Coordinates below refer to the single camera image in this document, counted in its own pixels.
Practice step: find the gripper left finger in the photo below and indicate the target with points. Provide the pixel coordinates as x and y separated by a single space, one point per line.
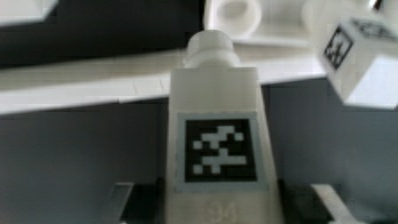
116 203

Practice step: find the white U-shaped fixture wall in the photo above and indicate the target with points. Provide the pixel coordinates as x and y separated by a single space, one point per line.
91 55

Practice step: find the white chair leg short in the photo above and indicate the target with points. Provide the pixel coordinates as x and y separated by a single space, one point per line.
221 178

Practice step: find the white chair seat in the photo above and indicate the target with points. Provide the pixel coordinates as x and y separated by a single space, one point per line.
274 22

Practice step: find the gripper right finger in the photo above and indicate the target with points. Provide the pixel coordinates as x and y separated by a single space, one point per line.
334 205

